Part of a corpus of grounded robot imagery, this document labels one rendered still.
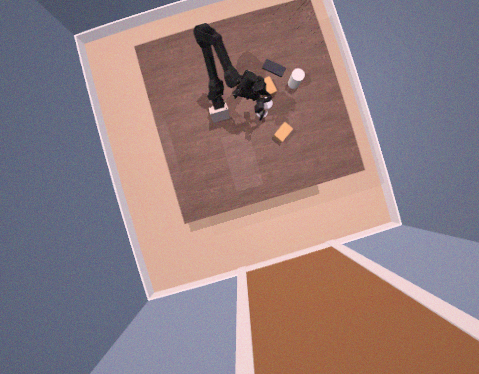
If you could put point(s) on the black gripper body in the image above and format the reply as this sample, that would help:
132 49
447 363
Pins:
259 107

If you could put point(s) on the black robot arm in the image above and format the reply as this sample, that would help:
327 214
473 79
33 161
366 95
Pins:
206 36

